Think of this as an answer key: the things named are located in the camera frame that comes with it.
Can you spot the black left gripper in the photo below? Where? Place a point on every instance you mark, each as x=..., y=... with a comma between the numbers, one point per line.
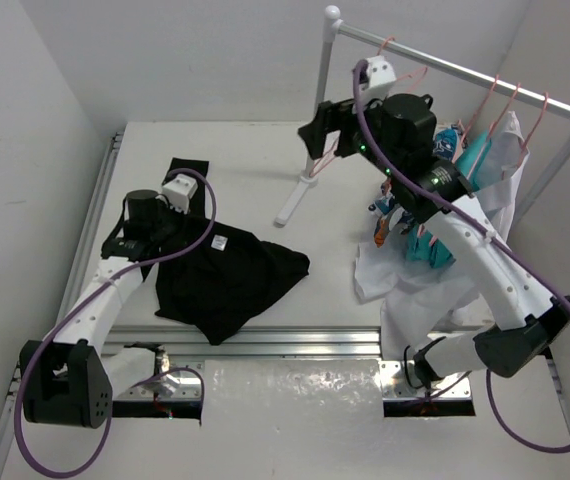
x=166, y=223

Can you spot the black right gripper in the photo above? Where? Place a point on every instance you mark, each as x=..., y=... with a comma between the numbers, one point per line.
x=331, y=116

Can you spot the pink wire hanger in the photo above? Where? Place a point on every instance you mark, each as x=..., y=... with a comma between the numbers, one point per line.
x=315, y=166

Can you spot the black shirt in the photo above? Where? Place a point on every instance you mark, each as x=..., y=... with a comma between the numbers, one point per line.
x=230, y=278

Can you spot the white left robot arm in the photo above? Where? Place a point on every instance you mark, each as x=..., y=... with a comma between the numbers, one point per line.
x=65, y=381

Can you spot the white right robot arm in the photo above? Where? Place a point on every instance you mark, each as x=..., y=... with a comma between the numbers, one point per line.
x=396, y=136

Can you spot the blue orange patterned shirt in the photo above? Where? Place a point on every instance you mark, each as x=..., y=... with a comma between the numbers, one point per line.
x=390, y=215

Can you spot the pink hanger under patterned shirt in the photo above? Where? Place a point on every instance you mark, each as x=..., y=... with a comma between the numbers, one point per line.
x=467, y=128

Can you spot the pink hanger under teal shirt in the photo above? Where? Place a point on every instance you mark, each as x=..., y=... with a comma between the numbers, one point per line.
x=490, y=131

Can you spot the teal shirt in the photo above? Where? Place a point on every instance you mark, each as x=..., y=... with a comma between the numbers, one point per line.
x=422, y=245

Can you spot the white shirt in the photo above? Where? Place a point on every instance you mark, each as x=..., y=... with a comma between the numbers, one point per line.
x=416, y=296

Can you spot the pink hanger under white shirt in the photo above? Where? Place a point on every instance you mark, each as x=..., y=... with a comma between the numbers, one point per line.
x=517, y=152

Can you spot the white foam board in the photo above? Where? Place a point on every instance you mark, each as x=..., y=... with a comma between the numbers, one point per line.
x=297, y=420

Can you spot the white clothes rack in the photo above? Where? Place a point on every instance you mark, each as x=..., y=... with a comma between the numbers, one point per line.
x=334, y=25

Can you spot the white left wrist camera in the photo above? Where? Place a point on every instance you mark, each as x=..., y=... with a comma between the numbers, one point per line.
x=179, y=192

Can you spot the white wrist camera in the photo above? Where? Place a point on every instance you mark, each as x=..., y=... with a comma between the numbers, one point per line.
x=179, y=192
x=380, y=77

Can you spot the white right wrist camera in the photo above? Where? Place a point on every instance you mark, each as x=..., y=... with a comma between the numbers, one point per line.
x=380, y=77

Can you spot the aluminium rail frame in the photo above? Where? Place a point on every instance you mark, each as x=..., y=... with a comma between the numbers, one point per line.
x=247, y=353

